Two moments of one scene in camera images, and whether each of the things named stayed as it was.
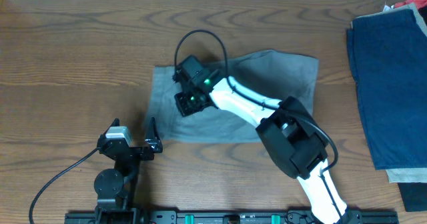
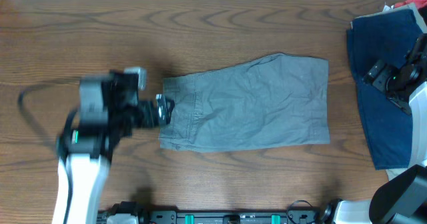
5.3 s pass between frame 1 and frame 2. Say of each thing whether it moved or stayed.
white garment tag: stayed
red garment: stayed
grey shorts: moved
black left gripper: moved
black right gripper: moved
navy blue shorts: stayed
